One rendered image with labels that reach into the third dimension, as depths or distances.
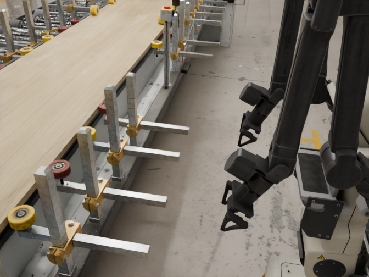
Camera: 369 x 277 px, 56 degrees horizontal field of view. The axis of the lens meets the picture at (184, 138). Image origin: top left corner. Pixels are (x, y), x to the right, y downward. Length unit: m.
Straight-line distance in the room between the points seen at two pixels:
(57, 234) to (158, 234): 1.24
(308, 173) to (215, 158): 1.80
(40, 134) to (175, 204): 1.19
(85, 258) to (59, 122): 0.65
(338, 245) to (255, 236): 1.14
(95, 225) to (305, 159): 0.81
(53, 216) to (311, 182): 0.77
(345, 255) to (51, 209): 0.92
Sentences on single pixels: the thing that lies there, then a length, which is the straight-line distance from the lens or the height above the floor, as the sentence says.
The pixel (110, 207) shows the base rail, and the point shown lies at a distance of 1.48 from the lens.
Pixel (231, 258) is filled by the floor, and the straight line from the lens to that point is 2.21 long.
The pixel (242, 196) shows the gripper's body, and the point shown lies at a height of 1.11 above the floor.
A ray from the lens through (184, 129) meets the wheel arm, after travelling 1.70.
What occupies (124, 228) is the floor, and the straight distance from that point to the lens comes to 2.35.
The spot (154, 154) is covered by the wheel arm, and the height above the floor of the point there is 0.84.
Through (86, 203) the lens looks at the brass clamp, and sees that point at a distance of 1.34.
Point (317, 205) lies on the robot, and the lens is 1.10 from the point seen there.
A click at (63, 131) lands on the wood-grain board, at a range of 1.60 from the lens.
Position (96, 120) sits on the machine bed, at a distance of 1.81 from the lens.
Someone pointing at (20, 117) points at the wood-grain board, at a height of 0.90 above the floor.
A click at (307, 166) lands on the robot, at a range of 1.21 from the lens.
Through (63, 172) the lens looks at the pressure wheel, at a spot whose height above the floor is 0.90.
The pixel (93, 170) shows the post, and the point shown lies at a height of 0.95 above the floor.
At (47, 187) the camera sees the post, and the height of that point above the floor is 1.09.
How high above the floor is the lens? 1.73
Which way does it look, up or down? 33 degrees down
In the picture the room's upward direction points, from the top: 2 degrees clockwise
